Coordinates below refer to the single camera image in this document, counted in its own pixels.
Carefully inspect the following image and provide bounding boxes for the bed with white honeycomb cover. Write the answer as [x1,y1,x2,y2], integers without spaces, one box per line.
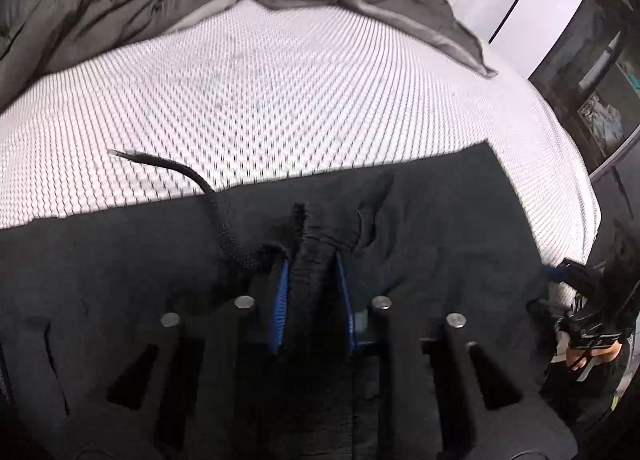
[0,0,598,281]

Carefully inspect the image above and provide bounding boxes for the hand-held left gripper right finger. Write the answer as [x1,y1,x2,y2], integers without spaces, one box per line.
[334,252,576,460]

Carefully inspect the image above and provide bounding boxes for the black pants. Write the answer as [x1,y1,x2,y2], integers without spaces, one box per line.
[0,140,566,460]

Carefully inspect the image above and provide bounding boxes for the glass display cabinet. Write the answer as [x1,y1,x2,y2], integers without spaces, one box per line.
[530,0,640,175]

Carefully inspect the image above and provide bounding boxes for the white wardrobe door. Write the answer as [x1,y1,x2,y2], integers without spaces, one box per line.
[490,0,601,78]

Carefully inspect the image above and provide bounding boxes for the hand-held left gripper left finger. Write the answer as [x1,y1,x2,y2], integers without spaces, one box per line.
[30,260,293,460]

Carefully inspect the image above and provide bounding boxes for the person's right forearm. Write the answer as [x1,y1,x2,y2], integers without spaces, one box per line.
[541,352,633,441]

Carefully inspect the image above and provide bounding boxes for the person's right hand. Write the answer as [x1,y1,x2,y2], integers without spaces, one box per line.
[566,341,624,372]

